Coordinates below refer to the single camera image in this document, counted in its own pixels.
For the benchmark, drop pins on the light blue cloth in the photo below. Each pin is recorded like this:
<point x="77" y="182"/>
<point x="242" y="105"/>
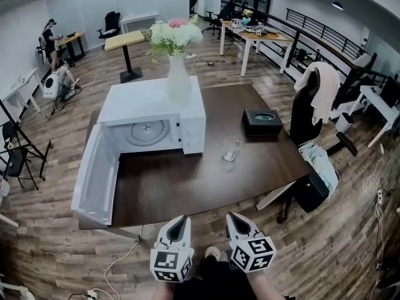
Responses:
<point x="322" y="164"/>

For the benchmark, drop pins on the bouquet of artificial flowers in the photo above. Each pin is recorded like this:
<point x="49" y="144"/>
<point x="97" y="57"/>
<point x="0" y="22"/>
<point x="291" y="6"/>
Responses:
<point x="175" y="34"/>

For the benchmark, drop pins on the beige cloth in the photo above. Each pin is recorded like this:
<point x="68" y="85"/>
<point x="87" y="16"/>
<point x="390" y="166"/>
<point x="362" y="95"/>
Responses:
<point x="325" y="86"/>

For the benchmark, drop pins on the white round backpack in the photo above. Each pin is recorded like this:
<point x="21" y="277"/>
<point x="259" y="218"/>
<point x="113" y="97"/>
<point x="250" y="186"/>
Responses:
<point x="50" y="86"/>

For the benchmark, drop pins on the black monitor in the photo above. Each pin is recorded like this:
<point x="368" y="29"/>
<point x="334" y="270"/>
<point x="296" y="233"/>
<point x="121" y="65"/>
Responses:
<point x="390" y="92"/>

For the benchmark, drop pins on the black-legged wooden desk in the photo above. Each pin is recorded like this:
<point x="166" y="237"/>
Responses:
<point x="70" y="37"/>

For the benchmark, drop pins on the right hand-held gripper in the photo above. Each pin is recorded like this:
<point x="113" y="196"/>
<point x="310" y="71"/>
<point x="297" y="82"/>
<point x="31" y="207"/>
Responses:
<point x="253" y="255"/>

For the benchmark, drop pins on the person's black clothing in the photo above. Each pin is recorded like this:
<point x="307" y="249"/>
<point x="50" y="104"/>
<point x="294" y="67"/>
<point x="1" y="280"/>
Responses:
<point x="218" y="280"/>

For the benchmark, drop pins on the white flower vase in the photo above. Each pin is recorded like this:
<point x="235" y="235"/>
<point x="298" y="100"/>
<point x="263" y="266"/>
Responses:
<point x="178" y="83"/>

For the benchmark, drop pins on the black swivel chair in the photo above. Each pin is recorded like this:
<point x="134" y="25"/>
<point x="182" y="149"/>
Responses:
<point x="111" y="23"/>
<point x="223" y="14"/>

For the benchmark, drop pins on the person's left forearm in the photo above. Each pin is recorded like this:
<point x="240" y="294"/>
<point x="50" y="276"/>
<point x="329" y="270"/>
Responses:
<point x="162" y="292"/>

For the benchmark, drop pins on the white microwave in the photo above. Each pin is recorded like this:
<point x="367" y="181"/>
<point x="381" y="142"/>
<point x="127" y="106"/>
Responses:
<point x="140" y="102"/>

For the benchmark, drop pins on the clear glass cup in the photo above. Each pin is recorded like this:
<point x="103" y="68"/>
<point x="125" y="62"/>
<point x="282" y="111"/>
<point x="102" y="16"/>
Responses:
<point x="231" y="150"/>

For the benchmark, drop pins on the person's beige shoe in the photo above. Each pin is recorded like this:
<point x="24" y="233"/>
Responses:
<point x="212" y="252"/>

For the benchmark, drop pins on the yellow pedestal table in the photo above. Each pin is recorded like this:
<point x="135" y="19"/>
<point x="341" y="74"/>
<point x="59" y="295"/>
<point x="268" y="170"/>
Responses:
<point x="125" y="39"/>

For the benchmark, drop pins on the black office chair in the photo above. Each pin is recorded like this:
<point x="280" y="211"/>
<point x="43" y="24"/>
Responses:
<point x="304" y="117"/>

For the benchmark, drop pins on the black metal railing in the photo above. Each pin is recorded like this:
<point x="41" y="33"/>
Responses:
<point x="343" y="47"/>

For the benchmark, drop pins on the black folding chair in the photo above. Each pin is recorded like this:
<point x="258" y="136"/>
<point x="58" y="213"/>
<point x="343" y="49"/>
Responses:
<point x="15" y="164"/>

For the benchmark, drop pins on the white power strip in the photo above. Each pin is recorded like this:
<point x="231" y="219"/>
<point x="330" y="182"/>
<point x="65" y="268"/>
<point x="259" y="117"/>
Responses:
<point x="93" y="294"/>
<point x="379" y="195"/>

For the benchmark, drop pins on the white-legged wooden table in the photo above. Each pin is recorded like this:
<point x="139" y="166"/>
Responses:
<point x="265" y="36"/>

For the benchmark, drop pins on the black tissue box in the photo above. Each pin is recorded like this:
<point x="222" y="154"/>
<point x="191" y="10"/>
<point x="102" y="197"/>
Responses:
<point x="262" y="122"/>

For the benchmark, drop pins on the person's right forearm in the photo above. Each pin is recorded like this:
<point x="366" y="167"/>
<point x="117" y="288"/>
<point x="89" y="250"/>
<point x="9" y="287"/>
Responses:
<point x="262" y="286"/>

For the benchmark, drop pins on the white desk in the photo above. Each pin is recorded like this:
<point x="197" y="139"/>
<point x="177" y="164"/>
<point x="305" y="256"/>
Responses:
<point x="378" y="105"/>
<point x="18" y="86"/>
<point x="137" y="17"/>

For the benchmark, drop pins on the whiteboard on black easel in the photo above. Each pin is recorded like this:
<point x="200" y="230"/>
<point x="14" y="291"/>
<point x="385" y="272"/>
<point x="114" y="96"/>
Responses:
<point x="28" y="137"/>

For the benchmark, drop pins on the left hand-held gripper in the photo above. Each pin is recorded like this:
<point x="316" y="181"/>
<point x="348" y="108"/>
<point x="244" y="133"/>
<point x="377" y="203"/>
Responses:
<point x="172" y="262"/>

